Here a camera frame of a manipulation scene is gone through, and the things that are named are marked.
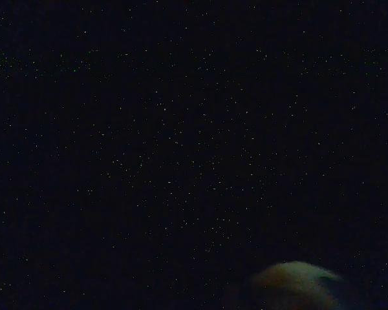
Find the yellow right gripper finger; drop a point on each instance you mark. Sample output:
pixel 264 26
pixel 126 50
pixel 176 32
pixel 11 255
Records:
pixel 297 284

